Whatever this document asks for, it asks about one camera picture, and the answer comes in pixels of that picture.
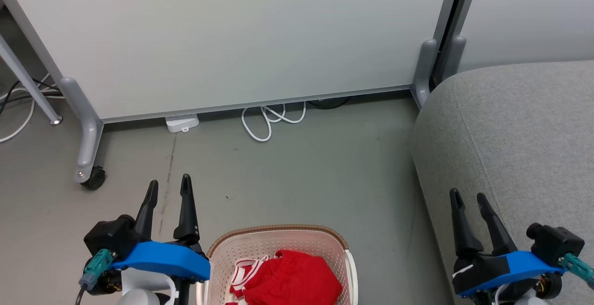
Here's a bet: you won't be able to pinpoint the teal camera connector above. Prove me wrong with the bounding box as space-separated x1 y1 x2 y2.
559 254 594 289
79 249 116 289

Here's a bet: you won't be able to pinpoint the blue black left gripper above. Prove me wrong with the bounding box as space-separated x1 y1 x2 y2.
109 174 211 282

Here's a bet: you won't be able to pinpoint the grey fabric sofa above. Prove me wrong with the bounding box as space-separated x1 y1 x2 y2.
409 60 594 305

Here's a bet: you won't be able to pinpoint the black cable under partition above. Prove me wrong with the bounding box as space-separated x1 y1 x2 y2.
309 97 351 110

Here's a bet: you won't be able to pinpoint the teal right camera connector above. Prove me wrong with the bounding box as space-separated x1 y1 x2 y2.
559 254 594 289

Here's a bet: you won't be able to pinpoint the black caster wheel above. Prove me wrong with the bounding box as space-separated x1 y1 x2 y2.
81 166 107 190

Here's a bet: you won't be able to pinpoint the looped white power cable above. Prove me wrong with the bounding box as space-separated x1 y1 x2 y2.
241 102 307 142

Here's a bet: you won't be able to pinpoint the grey metal table leg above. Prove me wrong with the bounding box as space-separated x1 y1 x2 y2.
0 33 63 125

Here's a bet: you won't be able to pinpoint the narrow white partition panel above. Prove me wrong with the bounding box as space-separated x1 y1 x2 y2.
457 0 594 73

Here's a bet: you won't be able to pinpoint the black cables by table leg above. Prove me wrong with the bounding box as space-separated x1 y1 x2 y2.
0 78 63 115

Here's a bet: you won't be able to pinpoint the grey partition foot with caster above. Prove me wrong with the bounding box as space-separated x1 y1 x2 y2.
59 77 103 184

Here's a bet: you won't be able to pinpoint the wide white partition panel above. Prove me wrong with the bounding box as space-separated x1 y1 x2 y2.
0 0 465 123

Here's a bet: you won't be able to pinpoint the cream perforated laundry basket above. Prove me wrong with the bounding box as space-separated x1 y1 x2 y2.
197 224 359 305

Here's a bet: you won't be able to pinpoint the white cable by table leg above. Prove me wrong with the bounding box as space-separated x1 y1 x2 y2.
0 73 63 143

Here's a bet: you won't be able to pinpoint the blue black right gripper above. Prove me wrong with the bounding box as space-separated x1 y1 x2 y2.
449 188 567 298

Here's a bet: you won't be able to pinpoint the red shorts with white trim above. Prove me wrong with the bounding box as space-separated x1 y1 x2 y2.
242 249 344 305

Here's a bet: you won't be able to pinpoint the short grey partition foot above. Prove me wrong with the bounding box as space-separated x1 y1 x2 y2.
441 36 467 83
412 39 438 110

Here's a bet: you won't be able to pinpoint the red jersey with striped hem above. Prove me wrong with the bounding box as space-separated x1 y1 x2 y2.
226 256 271 305

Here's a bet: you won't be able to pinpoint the white power strip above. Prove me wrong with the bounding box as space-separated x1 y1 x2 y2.
165 114 200 133

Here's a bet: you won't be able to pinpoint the teal left camera connector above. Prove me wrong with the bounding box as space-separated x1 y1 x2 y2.
79 249 116 289

